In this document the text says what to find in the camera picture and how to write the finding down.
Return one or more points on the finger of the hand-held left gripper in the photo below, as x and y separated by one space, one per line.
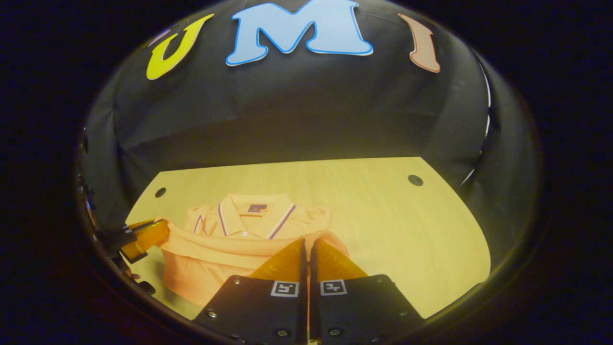
146 242
140 223

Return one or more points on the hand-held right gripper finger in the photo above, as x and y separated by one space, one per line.
302 306
312 306

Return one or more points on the orange T-shirt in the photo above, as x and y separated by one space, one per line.
215 249

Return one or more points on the dark round table grommet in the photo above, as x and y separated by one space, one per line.
160 192
415 180

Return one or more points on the black backdrop cloth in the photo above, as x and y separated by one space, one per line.
297 110

